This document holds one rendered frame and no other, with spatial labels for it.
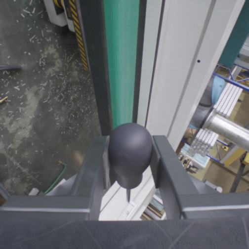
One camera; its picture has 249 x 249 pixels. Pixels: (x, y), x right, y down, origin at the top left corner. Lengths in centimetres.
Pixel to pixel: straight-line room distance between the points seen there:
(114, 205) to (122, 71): 30
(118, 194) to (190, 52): 32
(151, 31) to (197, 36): 4
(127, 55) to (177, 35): 6
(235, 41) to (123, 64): 72
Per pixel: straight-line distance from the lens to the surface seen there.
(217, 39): 20
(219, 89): 85
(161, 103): 27
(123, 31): 17
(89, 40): 19
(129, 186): 19
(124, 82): 21
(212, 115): 91
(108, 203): 42
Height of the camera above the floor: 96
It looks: 21 degrees down
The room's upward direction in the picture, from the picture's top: 122 degrees clockwise
